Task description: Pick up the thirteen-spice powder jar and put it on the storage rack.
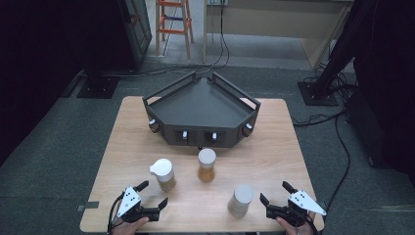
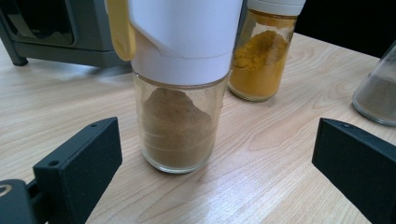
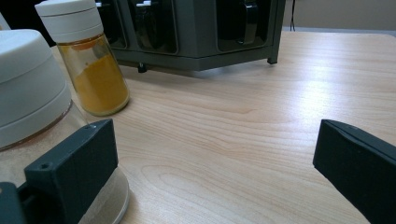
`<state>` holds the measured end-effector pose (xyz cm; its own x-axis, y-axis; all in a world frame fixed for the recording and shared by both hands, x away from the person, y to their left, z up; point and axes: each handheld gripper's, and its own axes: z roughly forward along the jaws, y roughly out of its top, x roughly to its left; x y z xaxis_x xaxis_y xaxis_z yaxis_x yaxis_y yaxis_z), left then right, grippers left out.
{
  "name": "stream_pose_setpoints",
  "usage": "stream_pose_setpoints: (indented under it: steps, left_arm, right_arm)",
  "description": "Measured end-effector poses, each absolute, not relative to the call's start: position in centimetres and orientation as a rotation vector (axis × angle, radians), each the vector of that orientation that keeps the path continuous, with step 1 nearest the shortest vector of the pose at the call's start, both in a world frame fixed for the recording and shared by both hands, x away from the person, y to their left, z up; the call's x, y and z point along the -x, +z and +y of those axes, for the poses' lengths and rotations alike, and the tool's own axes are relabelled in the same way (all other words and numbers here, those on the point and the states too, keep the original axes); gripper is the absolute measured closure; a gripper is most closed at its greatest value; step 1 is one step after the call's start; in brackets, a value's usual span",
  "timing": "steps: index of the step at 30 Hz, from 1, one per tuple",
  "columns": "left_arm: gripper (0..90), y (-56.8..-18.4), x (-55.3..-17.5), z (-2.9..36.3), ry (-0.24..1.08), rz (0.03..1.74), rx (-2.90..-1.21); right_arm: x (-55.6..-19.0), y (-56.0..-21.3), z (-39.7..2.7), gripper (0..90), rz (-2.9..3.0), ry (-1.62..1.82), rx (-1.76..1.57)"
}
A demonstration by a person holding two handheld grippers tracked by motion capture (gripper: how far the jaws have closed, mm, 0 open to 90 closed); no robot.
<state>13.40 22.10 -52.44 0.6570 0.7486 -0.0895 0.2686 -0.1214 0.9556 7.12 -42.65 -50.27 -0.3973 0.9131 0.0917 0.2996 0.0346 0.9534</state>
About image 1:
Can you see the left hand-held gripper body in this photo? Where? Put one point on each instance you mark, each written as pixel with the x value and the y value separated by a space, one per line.
pixel 130 202

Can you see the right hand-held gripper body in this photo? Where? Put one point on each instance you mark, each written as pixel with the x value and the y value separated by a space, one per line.
pixel 301 202

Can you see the jar with white spout lid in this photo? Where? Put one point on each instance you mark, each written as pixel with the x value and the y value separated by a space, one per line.
pixel 163 171

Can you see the amber jar with round lid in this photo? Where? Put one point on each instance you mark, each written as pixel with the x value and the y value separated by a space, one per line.
pixel 207 163

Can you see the black corner shelf rack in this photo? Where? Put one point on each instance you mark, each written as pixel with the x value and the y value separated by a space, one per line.
pixel 200 104

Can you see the person's left hand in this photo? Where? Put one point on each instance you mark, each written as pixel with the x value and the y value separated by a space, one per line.
pixel 129 228

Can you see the person's right hand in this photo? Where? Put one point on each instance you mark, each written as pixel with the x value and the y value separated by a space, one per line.
pixel 298 230

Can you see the pale jar with grey lid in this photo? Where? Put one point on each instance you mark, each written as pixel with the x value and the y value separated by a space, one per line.
pixel 240 200

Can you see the grey tape strip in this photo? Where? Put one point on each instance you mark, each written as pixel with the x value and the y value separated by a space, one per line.
pixel 88 206

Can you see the black equipment case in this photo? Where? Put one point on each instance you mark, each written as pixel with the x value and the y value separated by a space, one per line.
pixel 368 130

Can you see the black stand with square base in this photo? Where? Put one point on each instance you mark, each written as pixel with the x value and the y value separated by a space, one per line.
pixel 318 93

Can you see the black square stand base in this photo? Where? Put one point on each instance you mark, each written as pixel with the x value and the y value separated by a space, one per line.
pixel 98 87

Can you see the dark framed glass panel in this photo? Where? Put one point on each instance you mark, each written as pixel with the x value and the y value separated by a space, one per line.
pixel 138 29

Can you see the wooden stepladder with orange braces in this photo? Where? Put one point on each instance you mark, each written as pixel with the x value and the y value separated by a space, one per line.
pixel 186 29

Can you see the light wooden desk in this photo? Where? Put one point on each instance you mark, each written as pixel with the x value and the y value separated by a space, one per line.
pixel 261 19

